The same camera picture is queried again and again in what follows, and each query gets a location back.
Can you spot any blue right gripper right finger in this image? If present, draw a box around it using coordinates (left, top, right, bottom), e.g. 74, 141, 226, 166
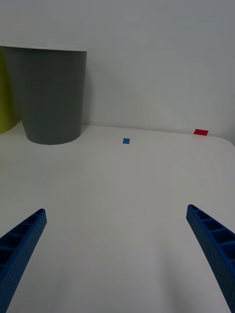
186, 204, 235, 313

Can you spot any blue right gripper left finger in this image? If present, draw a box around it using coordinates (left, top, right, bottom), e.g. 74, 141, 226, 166
0, 208, 47, 313

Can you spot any yellow-green plastic waste bin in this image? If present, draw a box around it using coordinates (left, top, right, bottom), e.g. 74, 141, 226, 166
0, 46, 20, 134

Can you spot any grey plastic waste bin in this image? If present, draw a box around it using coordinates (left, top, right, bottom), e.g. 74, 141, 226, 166
0, 45, 88, 145

